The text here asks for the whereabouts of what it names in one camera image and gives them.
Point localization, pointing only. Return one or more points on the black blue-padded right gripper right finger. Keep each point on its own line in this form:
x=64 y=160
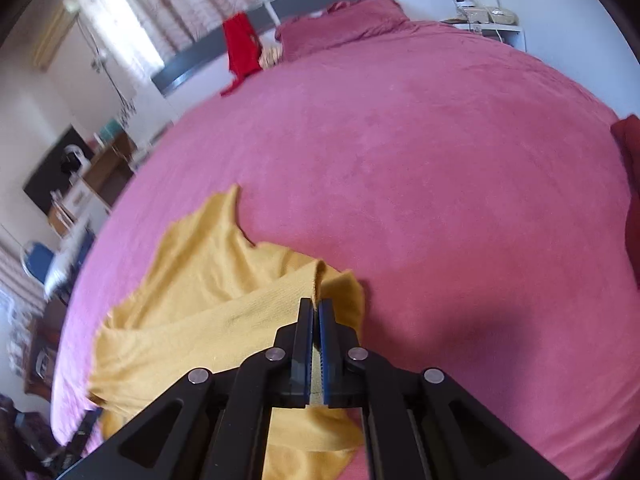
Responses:
x=418 y=425

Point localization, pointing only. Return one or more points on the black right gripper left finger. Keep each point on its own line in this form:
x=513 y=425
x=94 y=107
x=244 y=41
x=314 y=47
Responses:
x=212 y=425

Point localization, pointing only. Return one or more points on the yellow knit sweater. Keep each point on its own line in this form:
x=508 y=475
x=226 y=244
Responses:
x=210 y=299

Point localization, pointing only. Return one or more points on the pink plush bed blanket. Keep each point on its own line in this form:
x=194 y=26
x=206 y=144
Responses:
x=477 y=195

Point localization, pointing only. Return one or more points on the blue chair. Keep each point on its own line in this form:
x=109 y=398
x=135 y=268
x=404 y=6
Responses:
x=36 y=259

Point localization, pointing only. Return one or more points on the white drawer cabinet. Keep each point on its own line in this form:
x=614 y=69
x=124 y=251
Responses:
x=78 y=203

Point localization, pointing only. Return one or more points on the wooden desk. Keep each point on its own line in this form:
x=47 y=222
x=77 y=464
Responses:
x=109 y=172

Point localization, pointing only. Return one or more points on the black monitor screen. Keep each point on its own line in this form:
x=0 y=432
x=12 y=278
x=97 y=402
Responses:
x=48 y=176

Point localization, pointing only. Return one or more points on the dark red folded garment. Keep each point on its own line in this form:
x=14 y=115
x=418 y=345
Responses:
x=626 y=133

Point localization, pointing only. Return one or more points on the red garment at headboard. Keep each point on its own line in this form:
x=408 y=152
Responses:
x=244 y=50

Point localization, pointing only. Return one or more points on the cream stuffed toy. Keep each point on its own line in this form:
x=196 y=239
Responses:
x=270 y=57

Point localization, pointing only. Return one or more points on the white bedside table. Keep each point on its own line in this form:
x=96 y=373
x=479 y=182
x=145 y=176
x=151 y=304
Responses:
x=490 y=22

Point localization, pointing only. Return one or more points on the pink pillow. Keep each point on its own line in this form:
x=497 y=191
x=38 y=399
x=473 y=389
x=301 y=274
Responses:
x=341 y=23

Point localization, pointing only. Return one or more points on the grey headboard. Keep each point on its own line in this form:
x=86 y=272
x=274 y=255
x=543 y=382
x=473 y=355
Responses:
x=266 y=16

